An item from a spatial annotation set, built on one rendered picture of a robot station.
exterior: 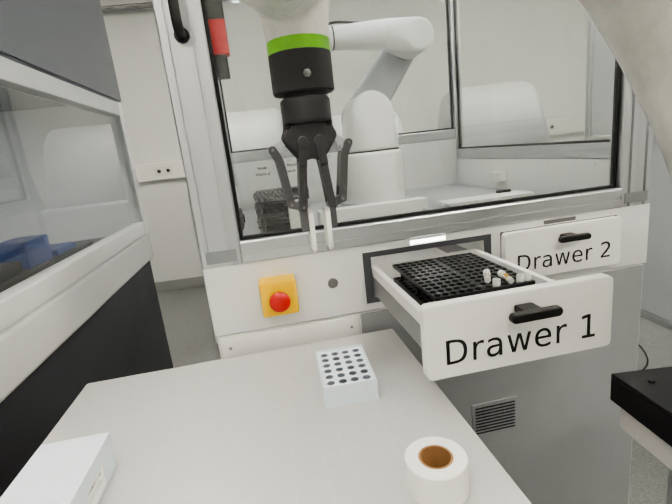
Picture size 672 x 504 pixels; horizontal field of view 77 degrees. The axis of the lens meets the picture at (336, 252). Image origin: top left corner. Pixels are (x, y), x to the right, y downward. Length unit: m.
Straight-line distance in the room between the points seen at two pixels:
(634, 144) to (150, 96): 3.75
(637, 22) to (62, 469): 0.89
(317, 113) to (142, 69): 3.72
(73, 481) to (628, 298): 1.17
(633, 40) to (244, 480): 0.74
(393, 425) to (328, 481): 0.13
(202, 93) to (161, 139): 3.37
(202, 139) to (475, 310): 0.56
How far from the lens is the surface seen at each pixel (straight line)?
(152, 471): 0.68
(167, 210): 4.25
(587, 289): 0.71
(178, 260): 4.32
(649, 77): 0.71
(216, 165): 0.85
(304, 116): 0.64
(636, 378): 0.73
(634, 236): 1.23
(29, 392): 1.03
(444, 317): 0.60
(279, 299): 0.82
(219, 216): 0.86
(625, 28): 0.71
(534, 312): 0.62
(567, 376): 1.24
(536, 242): 1.04
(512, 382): 1.16
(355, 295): 0.91
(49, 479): 0.65
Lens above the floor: 1.15
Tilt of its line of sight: 14 degrees down
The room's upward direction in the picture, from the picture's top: 6 degrees counter-clockwise
